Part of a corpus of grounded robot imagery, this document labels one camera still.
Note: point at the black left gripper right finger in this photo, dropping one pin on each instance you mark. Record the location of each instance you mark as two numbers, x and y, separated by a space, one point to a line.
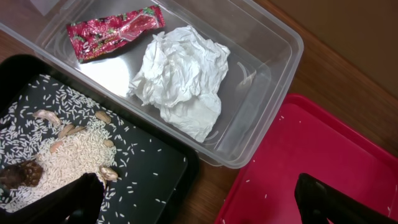
319 203

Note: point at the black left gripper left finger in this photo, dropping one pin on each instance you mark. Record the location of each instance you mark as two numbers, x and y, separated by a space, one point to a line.
77 202

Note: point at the rice and food scraps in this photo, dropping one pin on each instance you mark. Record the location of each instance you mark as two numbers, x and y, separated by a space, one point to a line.
74 149

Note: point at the red snack wrapper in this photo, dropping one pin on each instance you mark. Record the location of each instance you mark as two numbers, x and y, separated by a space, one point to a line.
96 37

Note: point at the white napkin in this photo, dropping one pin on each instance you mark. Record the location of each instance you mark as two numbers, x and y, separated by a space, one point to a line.
180 75

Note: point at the black waste tray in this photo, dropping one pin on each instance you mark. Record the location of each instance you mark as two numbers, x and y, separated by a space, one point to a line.
156 171

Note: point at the clear plastic waste bin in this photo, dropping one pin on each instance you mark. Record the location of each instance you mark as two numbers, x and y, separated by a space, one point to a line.
265 54

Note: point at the red plastic tray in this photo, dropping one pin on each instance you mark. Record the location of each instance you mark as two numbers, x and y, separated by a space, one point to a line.
304 138

